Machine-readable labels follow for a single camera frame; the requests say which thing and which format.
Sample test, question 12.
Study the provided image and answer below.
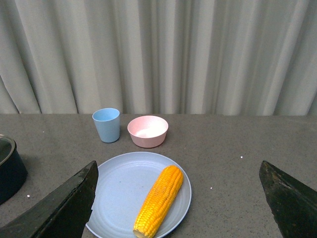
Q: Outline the pink bowl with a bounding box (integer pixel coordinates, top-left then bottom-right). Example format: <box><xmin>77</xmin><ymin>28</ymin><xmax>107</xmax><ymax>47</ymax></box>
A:
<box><xmin>127</xmin><ymin>115</ymin><xmax>169</xmax><ymax>148</ymax></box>

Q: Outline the dark blue saucepan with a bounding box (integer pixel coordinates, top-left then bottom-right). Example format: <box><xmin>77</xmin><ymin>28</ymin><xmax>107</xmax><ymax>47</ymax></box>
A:
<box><xmin>0</xmin><ymin>144</ymin><xmax>28</xmax><ymax>204</ymax></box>

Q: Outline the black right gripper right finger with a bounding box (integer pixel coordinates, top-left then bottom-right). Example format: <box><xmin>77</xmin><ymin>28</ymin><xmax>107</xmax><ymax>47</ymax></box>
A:
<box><xmin>259</xmin><ymin>161</ymin><xmax>317</xmax><ymax>238</ymax></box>

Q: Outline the light blue plate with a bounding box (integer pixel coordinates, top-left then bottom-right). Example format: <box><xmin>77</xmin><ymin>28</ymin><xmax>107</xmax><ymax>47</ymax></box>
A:
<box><xmin>86</xmin><ymin>152</ymin><xmax>177</xmax><ymax>238</ymax></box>

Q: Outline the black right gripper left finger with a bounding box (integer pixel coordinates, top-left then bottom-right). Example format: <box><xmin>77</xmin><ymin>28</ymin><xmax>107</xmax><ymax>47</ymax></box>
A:
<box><xmin>0</xmin><ymin>161</ymin><xmax>99</xmax><ymax>238</ymax></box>

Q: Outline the yellow corn cob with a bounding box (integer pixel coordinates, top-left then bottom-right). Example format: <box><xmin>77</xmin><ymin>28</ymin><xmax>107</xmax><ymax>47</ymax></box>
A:
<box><xmin>133</xmin><ymin>165</ymin><xmax>183</xmax><ymax>238</ymax></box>

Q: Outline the light blue cup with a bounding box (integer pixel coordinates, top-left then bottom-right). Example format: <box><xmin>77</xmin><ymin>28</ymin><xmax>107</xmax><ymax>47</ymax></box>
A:
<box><xmin>92</xmin><ymin>108</ymin><xmax>120</xmax><ymax>143</ymax></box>

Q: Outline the grey-white curtain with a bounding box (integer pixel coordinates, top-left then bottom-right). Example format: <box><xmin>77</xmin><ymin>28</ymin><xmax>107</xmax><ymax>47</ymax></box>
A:
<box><xmin>0</xmin><ymin>0</ymin><xmax>317</xmax><ymax>116</ymax></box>

